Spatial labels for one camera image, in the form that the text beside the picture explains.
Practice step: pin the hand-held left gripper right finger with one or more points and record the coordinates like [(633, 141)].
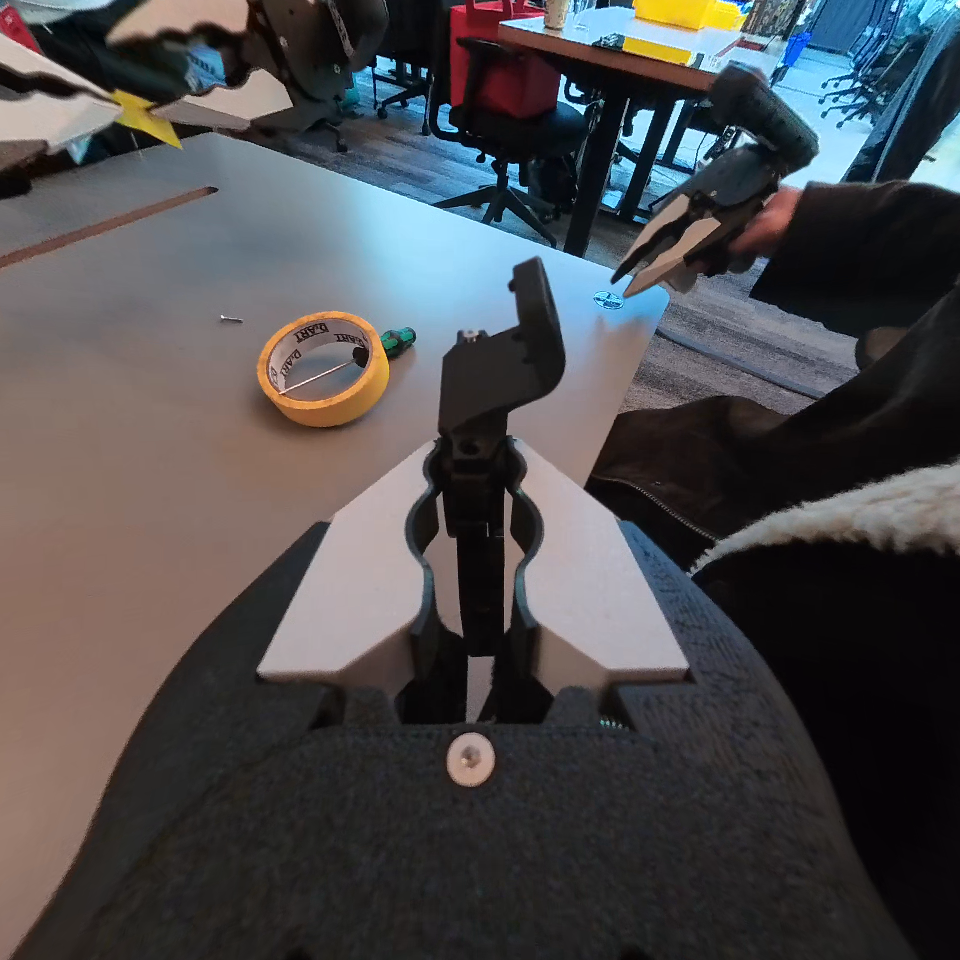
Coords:
[(600, 600)]

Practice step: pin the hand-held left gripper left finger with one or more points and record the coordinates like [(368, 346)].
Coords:
[(345, 600)]

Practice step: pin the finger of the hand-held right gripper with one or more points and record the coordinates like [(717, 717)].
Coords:
[(660, 244), (712, 244)]

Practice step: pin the yellow masking tape roll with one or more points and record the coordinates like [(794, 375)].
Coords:
[(322, 409)]

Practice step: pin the black curved plastic part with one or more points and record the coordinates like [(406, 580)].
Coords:
[(495, 382)]

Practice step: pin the person's right forearm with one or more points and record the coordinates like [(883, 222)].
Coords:
[(862, 255)]

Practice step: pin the grey desk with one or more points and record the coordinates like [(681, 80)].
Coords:
[(150, 487)]

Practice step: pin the person's right hand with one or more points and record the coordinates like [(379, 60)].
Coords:
[(776, 217)]

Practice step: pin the round blue sticker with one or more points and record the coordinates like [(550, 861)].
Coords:
[(608, 300)]

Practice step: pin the blue bin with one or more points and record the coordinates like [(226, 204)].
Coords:
[(796, 49)]

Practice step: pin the black office chair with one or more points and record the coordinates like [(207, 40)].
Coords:
[(405, 45), (525, 142), (870, 67)]

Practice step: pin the yellow flat box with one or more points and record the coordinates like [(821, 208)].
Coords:
[(660, 49)]

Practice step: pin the yellow plastic bin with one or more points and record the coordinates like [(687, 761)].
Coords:
[(675, 13)]

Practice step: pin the red bag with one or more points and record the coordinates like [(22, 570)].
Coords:
[(517, 82)]

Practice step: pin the wooden table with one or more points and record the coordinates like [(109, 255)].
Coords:
[(540, 37)]

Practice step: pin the yellow tape strip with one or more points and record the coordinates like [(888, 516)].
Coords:
[(146, 120)]

